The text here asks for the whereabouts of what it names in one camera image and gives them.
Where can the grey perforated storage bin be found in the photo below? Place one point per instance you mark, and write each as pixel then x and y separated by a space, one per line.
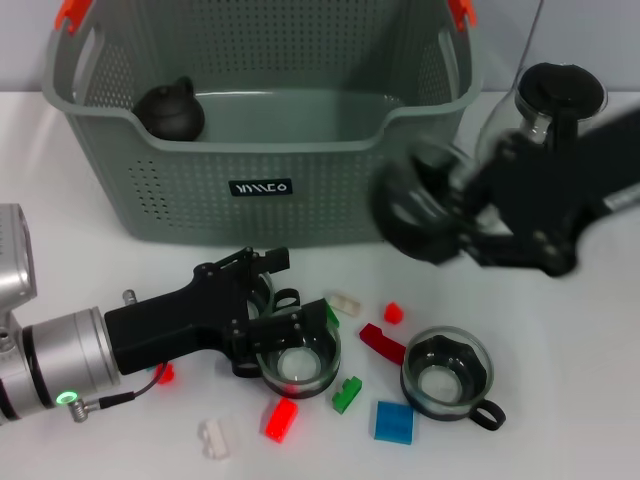
pixel 200 210

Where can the small black clay teapot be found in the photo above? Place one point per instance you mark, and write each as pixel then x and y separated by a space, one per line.
pixel 170 115

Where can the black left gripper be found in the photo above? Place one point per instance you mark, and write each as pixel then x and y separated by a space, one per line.
pixel 170 325

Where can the green stepped building block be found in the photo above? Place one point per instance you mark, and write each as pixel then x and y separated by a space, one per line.
pixel 345 397

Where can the translucent white building block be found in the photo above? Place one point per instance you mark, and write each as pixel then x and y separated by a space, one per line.
pixel 345 302

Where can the glass teacup with black base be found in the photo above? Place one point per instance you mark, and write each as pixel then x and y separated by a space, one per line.
pixel 294 300
pixel 405 215
pixel 300 370
pixel 445 380

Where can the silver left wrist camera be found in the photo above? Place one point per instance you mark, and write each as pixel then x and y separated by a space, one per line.
pixel 15 255

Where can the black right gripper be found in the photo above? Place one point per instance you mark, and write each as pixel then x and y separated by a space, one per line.
pixel 560 200

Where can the blue square building block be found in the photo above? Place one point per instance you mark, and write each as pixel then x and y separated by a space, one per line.
pixel 395 422

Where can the small red building block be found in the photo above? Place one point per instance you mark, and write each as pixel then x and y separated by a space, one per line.
pixel 393 313
pixel 167 375

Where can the glass pitcher with black lid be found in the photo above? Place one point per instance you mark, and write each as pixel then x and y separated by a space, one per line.
pixel 560 87

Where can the dark red long building block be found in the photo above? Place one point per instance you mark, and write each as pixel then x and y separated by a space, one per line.
pixel 377 337

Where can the silver plug on left gripper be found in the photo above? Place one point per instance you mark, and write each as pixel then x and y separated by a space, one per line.
pixel 130 296

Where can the green rectangular building block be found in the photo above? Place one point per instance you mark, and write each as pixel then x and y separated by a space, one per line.
pixel 332 316

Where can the white and silver left robot arm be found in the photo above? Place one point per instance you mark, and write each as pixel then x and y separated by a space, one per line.
pixel 65 355

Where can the bright red rectangular building block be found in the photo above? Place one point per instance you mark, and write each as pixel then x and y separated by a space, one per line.
pixel 279 421

